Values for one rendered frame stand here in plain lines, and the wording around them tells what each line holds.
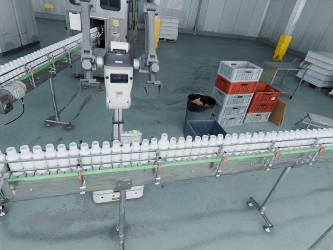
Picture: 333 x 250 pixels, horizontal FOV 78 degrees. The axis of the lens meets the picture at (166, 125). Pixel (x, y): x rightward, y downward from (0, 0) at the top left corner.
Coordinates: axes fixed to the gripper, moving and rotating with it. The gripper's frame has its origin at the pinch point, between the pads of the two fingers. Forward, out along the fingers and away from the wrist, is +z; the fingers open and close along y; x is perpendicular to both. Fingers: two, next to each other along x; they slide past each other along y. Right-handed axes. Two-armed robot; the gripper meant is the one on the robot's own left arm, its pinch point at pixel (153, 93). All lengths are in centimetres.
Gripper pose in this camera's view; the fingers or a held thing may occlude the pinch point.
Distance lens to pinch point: 156.3
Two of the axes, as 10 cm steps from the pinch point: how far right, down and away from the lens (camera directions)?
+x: -3.3, -0.3, 9.4
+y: 9.4, -0.7, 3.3
